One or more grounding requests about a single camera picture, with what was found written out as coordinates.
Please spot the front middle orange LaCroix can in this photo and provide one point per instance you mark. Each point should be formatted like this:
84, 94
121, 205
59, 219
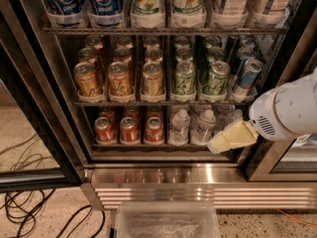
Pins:
119, 78

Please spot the left white labelled bottle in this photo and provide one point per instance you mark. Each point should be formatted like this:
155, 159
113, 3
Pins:
229, 14

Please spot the middle water bottle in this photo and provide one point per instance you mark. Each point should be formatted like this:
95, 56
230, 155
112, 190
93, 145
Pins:
203, 128

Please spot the orange lacroix can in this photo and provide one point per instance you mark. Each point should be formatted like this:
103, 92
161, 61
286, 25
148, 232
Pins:
152, 77
86, 78
119, 78

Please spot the clear plastic bin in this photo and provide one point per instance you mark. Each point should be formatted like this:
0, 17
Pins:
166, 219

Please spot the green lacroix can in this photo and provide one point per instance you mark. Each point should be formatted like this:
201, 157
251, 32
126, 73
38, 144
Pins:
184, 78
215, 82

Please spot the pepsi bottle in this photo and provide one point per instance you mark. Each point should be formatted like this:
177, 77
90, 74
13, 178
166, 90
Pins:
106, 13
65, 8

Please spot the left glass fridge door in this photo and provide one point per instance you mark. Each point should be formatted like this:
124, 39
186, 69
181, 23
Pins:
37, 77

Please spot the second-row middle orange can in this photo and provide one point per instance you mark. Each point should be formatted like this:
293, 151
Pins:
122, 54

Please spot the left Pepsi bottle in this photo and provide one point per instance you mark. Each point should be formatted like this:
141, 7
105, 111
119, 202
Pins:
65, 8

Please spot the front right orange LaCroix can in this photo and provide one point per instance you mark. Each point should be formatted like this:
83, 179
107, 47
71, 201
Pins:
152, 77

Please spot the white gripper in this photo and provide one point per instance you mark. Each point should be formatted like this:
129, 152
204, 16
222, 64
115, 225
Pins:
266, 113

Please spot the right Pepsi bottle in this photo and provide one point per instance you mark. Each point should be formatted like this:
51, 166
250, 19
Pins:
106, 13

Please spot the white labelled bottle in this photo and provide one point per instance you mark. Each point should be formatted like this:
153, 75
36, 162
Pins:
229, 14
265, 13

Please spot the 7up bottle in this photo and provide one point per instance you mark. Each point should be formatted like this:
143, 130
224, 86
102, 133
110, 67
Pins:
146, 13
187, 13

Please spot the red soda can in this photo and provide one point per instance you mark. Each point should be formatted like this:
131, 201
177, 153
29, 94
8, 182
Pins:
103, 129
154, 130
129, 130

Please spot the middle red soda can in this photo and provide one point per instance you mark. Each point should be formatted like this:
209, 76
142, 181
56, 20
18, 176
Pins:
129, 130

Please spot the stainless fridge base grille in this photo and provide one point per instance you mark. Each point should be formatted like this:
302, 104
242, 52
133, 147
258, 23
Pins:
225, 188

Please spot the water bottle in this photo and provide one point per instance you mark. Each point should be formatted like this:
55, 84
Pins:
203, 128
224, 120
179, 127

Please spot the front left orange LaCroix can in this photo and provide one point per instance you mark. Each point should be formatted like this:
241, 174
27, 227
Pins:
86, 78

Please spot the right white labelled bottle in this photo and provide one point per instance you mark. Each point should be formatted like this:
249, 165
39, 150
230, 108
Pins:
265, 13

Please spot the red bull can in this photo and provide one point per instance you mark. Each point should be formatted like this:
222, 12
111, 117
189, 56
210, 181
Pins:
242, 55
247, 42
248, 77

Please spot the second-row left orange can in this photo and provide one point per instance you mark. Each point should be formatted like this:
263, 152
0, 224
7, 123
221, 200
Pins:
88, 55

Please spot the front right green LaCroix can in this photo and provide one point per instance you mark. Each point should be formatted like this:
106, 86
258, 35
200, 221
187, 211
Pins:
215, 82

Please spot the left 7up bottle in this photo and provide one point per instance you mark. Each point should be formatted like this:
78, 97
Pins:
146, 13

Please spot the second-row orange can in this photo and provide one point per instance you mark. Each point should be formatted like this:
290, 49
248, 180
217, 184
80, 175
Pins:
122, 54
154, 54
88, 55

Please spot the front left green LaCroix can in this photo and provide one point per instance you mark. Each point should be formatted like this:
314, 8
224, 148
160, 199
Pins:
184, 78

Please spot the second-row left green can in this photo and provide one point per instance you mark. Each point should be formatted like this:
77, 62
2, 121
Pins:
183, 54

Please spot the left water bottle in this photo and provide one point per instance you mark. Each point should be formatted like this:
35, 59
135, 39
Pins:
179, 127

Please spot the second-row right green can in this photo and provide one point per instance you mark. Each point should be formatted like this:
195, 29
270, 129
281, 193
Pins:
215, 54

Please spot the right water bottle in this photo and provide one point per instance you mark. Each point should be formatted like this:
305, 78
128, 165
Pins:
224, 120

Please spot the second-row right orange can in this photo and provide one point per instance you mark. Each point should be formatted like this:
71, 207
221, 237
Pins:
154, 54

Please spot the second-row green can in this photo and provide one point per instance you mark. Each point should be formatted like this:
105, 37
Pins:
215, 54
183, 54

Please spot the left red soda can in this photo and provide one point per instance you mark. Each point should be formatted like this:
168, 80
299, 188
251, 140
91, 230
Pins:
103, 129

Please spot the right red soda can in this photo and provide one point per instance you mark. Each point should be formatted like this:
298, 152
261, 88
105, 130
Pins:
154, 130

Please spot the right 7up bottle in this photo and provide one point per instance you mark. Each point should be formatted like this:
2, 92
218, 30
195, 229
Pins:
187, 13

